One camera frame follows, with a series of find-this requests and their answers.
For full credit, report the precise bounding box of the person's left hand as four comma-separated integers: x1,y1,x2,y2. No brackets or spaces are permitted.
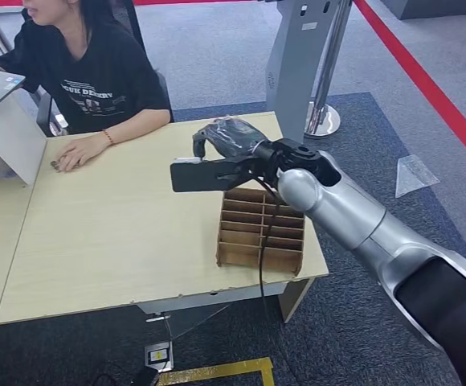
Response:
54,133,112,173

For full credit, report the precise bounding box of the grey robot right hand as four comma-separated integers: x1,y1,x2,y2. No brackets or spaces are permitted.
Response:
192,117,268,160

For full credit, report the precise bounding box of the person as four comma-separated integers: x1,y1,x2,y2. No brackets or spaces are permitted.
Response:
0,0,173,173

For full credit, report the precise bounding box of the wooden slotted card rack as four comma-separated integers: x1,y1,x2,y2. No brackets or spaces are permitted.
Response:
216,187,306,277

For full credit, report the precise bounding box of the black office chair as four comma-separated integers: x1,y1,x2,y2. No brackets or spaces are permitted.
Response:
36,0,176,138

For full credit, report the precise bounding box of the grey kiosk stand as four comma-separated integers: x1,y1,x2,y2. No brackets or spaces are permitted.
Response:
265,0,353,145

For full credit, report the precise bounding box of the red barrier belt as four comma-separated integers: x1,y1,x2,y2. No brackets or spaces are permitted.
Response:
0,0,259,7
353,0,466,176

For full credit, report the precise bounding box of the grey floor socket box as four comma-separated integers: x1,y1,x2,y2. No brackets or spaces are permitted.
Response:
144,340,174,374

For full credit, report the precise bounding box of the dark carpet mat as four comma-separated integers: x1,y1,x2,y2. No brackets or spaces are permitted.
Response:
0,92,466,386

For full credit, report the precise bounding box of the clear plastic bag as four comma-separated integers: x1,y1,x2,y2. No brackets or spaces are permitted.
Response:
395,154,440,199

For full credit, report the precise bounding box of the grey platform base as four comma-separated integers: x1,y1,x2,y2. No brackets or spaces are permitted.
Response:
381,0,466,21

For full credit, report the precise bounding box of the chrome stanchion post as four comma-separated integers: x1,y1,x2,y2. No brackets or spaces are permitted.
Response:
304,0,353,139

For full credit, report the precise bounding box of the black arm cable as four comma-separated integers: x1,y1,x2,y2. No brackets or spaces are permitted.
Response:
246,173,285,322

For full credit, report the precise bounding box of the thin grey floor cable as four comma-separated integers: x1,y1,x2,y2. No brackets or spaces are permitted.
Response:
163,303,234,343

